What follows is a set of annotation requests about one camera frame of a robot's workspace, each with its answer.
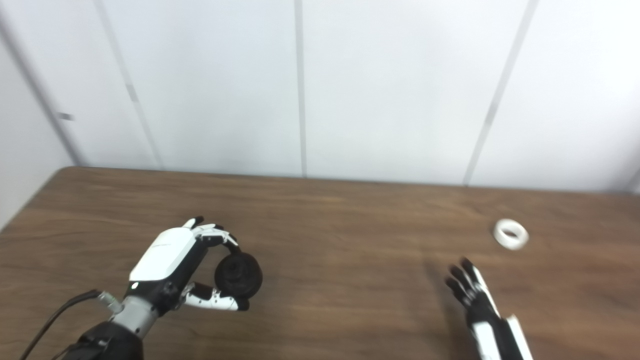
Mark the grey wall corner strip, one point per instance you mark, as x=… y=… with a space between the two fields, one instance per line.
x=42 y=95

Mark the round black gear part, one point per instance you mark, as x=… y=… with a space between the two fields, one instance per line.
x=239 y=275

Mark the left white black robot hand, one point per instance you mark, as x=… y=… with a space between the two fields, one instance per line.
x=165 y=255

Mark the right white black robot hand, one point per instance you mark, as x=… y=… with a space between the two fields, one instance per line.
x=480 y=305

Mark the small grey wall tag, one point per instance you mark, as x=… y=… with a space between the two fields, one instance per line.
x=65 y=116

